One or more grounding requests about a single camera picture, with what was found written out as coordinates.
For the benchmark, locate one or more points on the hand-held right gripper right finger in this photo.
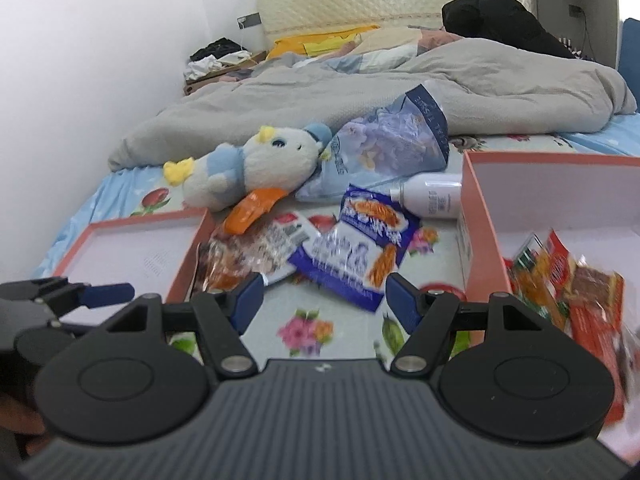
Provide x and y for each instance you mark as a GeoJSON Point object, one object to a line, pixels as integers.
{"type": "Point", "coordinates": [402, 300]}

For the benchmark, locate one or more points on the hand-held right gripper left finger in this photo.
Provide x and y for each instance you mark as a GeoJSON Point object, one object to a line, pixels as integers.
{"type": "Point", "coordinates": [247, 292]}

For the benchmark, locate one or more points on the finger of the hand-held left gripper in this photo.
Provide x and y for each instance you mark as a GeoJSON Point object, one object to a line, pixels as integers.
{"type": "Point", "coordinates": [107, 295]}
{"type": "Point", "coordinates": [75, 324]}

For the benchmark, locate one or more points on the blue snack packet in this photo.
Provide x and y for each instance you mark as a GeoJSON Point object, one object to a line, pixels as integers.
{"type": "Point", "coordinates": [345, 255]}

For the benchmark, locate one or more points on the green and red snack packet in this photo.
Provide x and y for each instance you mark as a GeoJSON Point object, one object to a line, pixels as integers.
{"type": "Point", "coordinates": [535, 275]}

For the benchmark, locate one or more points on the deep pink cardboard box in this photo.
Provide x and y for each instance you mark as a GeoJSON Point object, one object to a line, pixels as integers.
{"type": "Point", "coordinates": [550, 195]}

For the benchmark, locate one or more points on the red and white snack packet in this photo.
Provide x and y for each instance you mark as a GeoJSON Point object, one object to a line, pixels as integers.
{"type": "Point", "coordinates": [595, 310]}

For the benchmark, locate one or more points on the clear packet brown snacks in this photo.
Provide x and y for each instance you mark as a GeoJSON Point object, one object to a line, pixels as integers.
{"type": "Point", "coordinates": [280, 245]}

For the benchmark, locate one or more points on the person's left hand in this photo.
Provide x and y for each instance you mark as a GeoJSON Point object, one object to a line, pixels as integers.
{"type": "Point", "coordinates": [20, 422]}

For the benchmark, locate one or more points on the brown and silver snack packet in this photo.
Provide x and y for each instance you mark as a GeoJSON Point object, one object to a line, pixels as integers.
{"type": "Point", "coordinates": [220, 265]}

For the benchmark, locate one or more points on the shallow pink box lid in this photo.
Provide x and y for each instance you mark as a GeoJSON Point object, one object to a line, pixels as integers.
{"type": "Point", "coordinates": [140, 250]}

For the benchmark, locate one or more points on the floral printed bed sheet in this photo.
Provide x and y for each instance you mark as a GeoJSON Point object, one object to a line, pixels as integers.
{"type": "Point", "coordinates": [300, 330]}

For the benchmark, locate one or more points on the orange snack packet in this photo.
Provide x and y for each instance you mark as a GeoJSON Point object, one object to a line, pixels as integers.
{"type": "Point", "coordinates": [250, 210]}

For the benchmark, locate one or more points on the white plastic bottle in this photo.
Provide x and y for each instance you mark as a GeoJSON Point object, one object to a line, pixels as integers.
{"type": "Point", "coordinates": [430, 195]}

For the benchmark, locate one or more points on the white and blue plush toy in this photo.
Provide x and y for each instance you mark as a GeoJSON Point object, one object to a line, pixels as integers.
{"type": "Point", "coordinates": [260, 165]}

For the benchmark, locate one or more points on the large light blue plastic bag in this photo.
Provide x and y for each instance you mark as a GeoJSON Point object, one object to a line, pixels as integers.
{"type": "Point", "coordinates": [380, 145]}

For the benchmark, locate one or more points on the grey blanket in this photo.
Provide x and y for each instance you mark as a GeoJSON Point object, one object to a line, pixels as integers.
{"type": "Point", "coordinates": [300, 95]}

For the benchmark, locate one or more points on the wooden nightstand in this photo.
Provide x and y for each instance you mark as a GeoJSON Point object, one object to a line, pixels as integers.
{"type": "Point", "coordinates": [200, 82]}

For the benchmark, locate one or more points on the white crumpled cloth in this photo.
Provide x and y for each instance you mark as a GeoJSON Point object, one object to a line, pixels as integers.
{"type": "Point", "coordinates": [205, 66]}

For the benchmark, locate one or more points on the black crumpled cloth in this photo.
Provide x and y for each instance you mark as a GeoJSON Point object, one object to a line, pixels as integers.
{"type": "Point", "coordinates": [215, 50]}

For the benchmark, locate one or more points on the pastel patterned pillow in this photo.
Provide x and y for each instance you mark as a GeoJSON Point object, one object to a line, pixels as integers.
{"type": "Point", "coordinates": [390, 47]}

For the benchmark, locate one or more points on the yellow pillow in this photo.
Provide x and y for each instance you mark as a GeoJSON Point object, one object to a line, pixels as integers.
{"type": "Point", "coordinates": [300, 45]}

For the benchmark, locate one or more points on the pink cloth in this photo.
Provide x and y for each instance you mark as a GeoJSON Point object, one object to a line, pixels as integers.
{"type": "Point", "coordinates": [440, 37]}

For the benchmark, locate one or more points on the black jacket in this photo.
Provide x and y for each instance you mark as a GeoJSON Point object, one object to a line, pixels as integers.
{"type": "Point", "coordinates": [500, 15]}

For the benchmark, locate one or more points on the black power adapter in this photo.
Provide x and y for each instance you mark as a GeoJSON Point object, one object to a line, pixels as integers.
{"type": "Point", "coordinates": [575, 10]}

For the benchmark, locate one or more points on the blue chair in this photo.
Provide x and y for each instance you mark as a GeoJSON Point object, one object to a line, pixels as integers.
{"type": "Point", "coordinates": [630, 50]}

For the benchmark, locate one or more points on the dark wall socket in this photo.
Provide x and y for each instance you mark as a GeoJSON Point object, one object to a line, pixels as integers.
{"type": "Point", "coordinates": [249, 21]}

